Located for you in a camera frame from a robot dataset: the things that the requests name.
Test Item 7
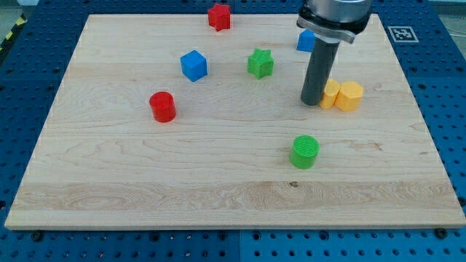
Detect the blue block behind arm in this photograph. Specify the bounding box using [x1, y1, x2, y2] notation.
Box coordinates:
[296, 30, 316, 52]

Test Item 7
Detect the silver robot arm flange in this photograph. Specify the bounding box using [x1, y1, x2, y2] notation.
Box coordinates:
[296, 0, 373, 44]

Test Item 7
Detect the wooden board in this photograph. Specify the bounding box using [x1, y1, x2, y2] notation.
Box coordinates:
[5, 15, 465, 231]

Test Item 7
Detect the green cylinder block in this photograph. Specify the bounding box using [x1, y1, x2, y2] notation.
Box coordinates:
[289, 135, 320, 170]

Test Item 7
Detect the green star block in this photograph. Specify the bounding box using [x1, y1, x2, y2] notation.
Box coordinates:
[247, 48, 275, 79]

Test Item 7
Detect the red cylinder block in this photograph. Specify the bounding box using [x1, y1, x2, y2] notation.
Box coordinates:
[149, 92, 176, 123]

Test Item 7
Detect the blue cube block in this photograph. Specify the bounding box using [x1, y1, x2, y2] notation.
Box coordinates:
[180, 50, 208, 82]

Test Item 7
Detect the yellow cylinder block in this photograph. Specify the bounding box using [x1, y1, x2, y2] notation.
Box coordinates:
[319, 79, 341, 109]

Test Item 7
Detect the red star block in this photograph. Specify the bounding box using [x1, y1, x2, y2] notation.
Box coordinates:
[208, 4, 231, 31]

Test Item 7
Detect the yellow hexagon block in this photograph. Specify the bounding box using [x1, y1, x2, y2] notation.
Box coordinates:
[334, 82, 364, 112]

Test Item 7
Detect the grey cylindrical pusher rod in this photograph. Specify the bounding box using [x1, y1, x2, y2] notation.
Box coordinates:
[301, 39, 339, 106]

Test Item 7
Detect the white fiducial marker tag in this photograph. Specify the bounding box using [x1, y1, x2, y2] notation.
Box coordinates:
[388, 25, 419, 43]

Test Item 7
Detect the black bolt left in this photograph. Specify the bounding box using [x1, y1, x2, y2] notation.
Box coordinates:
[30, 231, 43, 242]

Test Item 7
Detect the black bolt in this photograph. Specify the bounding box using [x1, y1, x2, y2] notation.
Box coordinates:
[30, 231, 43, 242]
[435, 228, 449, 239]

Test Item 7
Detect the black bolt right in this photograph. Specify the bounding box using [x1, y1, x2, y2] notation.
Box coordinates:
[435, 228, 449, 239]

